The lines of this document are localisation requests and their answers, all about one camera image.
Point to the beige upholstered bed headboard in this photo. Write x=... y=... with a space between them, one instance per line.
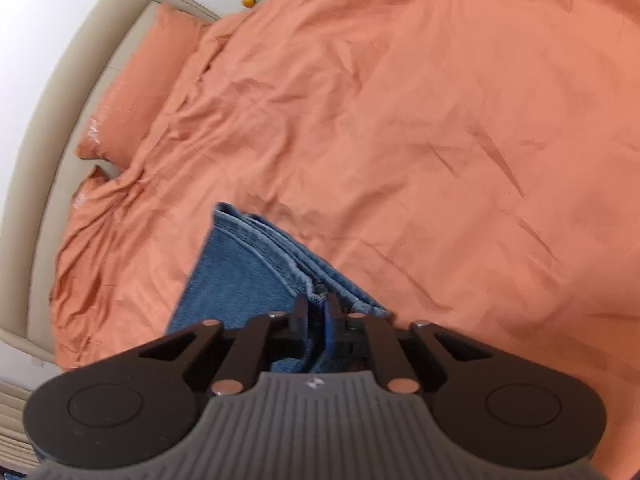
x=30 y=185

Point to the orange embroidered pillow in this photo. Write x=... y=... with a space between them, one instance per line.
x=92 y=182
x=145 y=80

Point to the orange duvet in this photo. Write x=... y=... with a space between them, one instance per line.
x=400 y=135

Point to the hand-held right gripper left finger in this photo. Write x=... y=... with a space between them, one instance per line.
x=301 y=327

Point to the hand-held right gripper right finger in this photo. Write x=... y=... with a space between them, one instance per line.
x=331 y=330

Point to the blue denim pants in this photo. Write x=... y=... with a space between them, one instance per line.
x=235 y=280

